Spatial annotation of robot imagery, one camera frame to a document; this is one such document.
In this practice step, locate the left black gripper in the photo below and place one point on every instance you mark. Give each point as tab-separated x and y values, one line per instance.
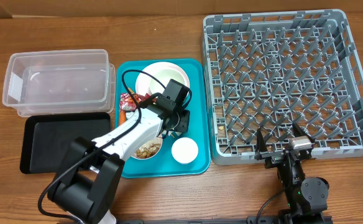
186	123

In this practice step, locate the black plastic tray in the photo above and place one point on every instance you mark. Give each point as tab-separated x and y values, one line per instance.
47	138

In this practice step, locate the white green tissue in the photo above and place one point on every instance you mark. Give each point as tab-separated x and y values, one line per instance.
165	131

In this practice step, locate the white napkin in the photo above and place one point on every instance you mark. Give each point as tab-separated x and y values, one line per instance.
132	115

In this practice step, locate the small white plate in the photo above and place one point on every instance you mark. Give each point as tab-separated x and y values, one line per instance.
164	76

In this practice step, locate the orange carrot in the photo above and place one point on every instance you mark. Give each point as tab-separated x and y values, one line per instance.
122	117

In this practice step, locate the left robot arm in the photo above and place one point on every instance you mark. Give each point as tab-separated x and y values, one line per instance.
88	177

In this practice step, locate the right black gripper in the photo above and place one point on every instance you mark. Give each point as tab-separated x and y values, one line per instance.
277	156

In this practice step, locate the large white plate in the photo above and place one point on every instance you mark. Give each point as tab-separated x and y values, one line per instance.
143	81

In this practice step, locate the red snack wrapper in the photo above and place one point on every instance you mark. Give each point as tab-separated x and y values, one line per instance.
127	103

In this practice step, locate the clear plastic bin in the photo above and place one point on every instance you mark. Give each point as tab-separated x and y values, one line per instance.
60	81

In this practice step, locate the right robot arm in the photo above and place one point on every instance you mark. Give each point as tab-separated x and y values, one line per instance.
306	196

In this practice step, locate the teal plastic tray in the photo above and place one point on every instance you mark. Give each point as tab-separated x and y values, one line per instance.
163	164

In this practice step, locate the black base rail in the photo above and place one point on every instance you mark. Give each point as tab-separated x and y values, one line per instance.
248	220

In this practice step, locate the small white cup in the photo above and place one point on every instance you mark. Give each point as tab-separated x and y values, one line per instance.
184	150

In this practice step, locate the wooden chopstick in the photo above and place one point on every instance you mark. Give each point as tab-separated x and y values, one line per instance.
131	91

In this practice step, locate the grey dishwasher rack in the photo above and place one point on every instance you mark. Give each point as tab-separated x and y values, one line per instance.
268	71

